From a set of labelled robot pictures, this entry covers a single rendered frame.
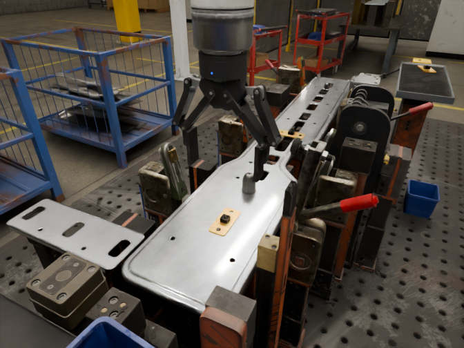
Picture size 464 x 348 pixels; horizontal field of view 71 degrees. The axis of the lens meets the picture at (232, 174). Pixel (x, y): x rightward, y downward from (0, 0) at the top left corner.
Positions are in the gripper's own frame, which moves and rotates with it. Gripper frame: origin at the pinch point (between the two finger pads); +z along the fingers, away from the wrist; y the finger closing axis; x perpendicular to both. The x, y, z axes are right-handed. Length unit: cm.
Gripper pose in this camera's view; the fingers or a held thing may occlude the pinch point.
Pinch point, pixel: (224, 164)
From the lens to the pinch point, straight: 60.2
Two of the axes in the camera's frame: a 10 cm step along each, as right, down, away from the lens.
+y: -9.0, -2.3, 3.7
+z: 0.0, 8.5, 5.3
